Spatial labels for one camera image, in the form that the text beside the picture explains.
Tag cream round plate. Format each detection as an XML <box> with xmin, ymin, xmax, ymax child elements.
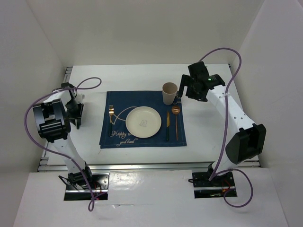
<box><xmin>125</xmin><ymin>106</ymin><xmax>162</xmax><ymax>139</ymax></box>

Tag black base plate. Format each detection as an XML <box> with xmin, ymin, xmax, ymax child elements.
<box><xmin>60</xmin><ymin>173</ymin><xmax>110</xmax><ymax>201</ymax></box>
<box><xmin>188</xmin><ymin>172</ymin><xmax>237</xmax><ymax>199</ymax></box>

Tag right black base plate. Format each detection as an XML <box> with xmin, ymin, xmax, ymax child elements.
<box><xmin>188</xmin><ymin>172</ymin><xmax>237</xmax><ymax>199</ymax></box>

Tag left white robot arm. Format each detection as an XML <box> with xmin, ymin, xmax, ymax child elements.
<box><xmin>33</xmin><ymin>83</ymin><xmax>94</xmax><ymax>189</ymax></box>

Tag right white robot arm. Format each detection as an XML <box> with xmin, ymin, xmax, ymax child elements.
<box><xmin>178</xmin><ymin>61</ymin><xmax>267</xmax><ymax>185</ymax></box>

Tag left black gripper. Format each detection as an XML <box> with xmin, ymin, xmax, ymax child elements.
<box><xmin>64</xmin><ymin>99</ymin><xmax>83</xmax><ymax>125</ymax></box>

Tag aluminium rail front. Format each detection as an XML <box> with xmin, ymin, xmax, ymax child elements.
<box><xmin>37</xmin><ymin>160</ymin><xmax>261</xmax><ymax>173</ymax></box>

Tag dark blue cloth placemat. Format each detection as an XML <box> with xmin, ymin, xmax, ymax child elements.
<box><xmin>99</xmin><ymin>91</ymin><xmax>187</xmax><ymax>148</ymax></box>

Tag copper spoon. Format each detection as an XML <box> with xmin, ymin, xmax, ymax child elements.
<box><xmin>172</xmin><ymin>105</ymin><xmax>180</xmax><ymax>140</ymax></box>

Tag gold knife green handle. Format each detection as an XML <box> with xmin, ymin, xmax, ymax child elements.
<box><xmin>166</xmin><ymin>111</ymin><xmax>170</xmax><ymax>141</ymax></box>

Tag beige paper cup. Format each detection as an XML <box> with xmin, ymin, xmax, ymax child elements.
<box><xmin>162</xmin><ymin>82</ymin><xmax>178</xmax><ymax>105</ymax></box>

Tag gold fork green handle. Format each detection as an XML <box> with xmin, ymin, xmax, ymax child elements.
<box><xmin>108</xmin><ymin>105</ymin><xmax>114</xmax><ymax>137</ymax></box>

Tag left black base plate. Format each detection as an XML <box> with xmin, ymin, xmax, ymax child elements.
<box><xmin>60</xmin><ymin>173</ymin><xmax>110</xmax><ymax>201</ymax></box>

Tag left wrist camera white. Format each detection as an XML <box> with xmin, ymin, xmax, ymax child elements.
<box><xmin>78</xmin><ymin>94</ymin><xmax>85</xmax><ymax>103</ymax></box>

